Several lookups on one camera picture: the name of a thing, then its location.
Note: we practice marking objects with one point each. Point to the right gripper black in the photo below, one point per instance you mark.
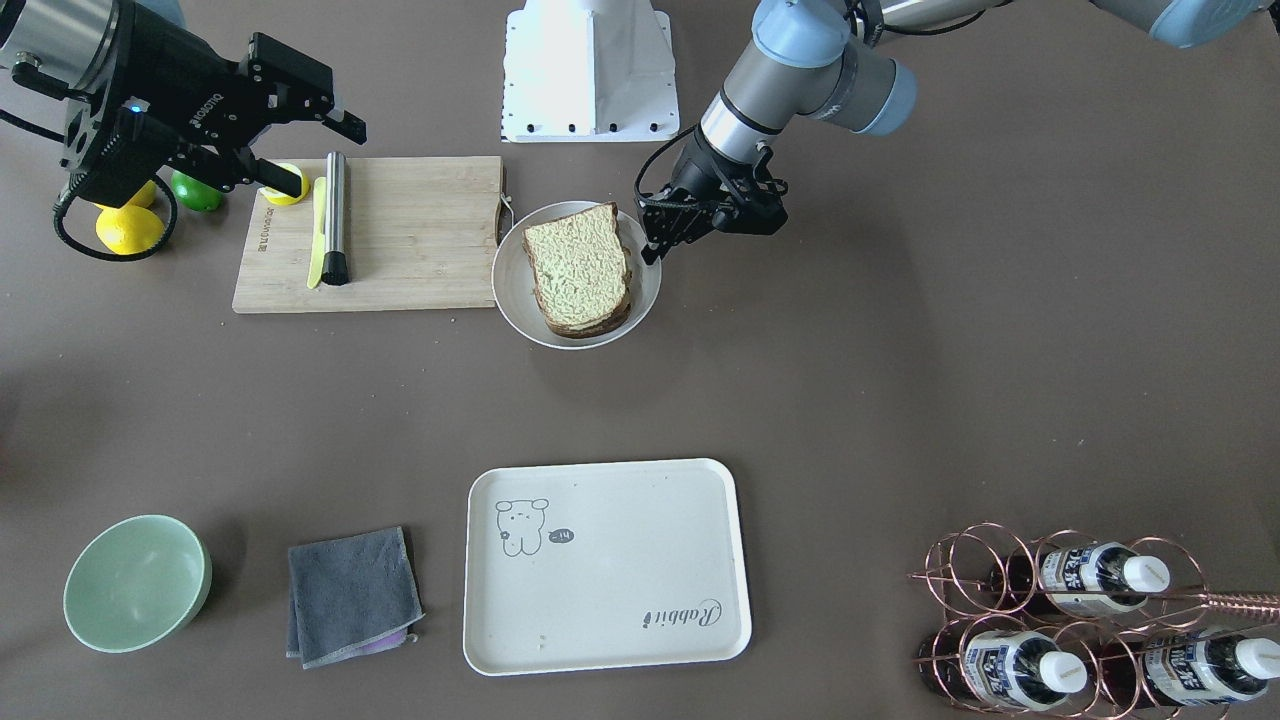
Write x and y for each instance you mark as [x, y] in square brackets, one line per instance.
[180, 70]

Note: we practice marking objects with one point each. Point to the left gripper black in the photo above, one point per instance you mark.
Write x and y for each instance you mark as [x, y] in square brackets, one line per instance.
[699, 167]

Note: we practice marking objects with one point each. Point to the bread slice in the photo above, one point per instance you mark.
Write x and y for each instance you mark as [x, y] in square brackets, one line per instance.
[583, 296]
[593, 232]

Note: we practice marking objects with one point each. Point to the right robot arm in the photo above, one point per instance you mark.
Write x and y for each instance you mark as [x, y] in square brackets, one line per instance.
[143, 93]

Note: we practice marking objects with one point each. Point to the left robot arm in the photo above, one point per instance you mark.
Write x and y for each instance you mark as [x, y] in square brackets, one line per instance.
[805, 59]

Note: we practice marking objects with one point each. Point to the cream rabbit tray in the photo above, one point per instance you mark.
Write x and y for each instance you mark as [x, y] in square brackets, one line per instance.
[608, 564]

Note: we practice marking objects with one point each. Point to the yellow plastic knife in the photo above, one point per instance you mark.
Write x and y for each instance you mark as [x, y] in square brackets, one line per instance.
[318, 238]

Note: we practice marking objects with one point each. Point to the steel cylinder muddler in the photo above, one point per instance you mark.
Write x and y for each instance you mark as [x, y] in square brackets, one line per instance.
[334, 264]

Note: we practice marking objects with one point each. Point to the green lime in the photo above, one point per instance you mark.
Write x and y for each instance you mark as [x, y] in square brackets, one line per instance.
[195, 194]

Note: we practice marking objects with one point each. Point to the wooden cutting board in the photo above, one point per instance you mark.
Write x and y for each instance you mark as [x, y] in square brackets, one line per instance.
[422, 234]

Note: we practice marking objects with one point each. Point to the yellow lemon upper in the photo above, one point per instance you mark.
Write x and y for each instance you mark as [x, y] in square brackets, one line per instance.
[144, 198]

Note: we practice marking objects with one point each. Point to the yellow lemon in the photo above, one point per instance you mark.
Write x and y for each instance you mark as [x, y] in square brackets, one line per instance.
[129, 230]
[144, 198]

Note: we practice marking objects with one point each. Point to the yellow lemon lower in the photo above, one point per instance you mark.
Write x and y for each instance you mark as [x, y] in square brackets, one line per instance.
[129, 230]

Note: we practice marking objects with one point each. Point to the grey folded cloth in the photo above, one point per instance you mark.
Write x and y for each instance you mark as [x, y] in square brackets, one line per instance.
[350, 597]

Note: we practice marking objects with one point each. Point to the green ceramic bowl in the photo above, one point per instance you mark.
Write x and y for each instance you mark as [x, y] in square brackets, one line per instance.
[138, 582]

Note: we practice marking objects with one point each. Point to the tea bottle upper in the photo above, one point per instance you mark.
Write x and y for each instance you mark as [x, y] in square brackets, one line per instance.
[1097, 580]

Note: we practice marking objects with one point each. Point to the tea bottle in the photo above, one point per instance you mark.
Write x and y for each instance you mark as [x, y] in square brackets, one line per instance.
[1192, 670]
[1097, 580]
[1000, 669]

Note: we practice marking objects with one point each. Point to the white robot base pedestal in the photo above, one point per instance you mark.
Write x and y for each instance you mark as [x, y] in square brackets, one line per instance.
[589, 71]

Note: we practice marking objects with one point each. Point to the copper wire bottle rack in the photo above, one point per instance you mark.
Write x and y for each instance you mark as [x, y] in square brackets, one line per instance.
[955, 566]

